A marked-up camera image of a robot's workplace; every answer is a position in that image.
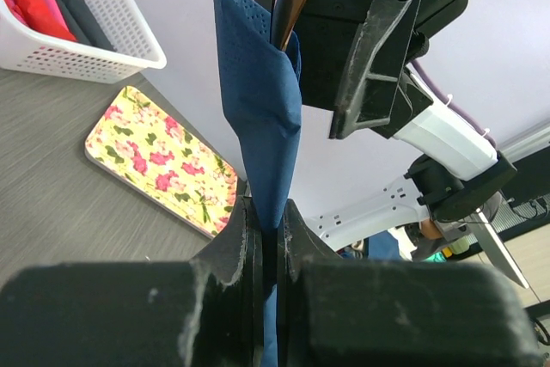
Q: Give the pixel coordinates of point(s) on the dark blue rolled napkin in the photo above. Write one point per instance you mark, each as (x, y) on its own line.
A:
(90, 25)

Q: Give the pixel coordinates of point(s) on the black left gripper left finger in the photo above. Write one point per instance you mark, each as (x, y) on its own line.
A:
(207, 311)

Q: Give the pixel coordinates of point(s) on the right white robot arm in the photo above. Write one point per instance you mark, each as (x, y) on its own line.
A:
(457, 173)

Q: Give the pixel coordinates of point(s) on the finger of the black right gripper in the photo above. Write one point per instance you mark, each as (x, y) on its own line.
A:
(326, 29)
(371, 93)

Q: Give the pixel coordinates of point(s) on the blue paper napkin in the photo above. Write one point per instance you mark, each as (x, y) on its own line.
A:
(262, 102)

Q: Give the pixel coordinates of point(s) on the white plastic basket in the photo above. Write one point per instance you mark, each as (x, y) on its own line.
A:
(136, 47)

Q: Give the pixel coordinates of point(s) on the floral tray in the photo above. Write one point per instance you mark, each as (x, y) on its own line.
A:
(140, 144)

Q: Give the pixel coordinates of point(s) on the red rolled napkin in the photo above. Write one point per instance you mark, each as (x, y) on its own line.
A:
(39, 17)

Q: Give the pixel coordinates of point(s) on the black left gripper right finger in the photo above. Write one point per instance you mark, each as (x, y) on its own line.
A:
(338, 312)

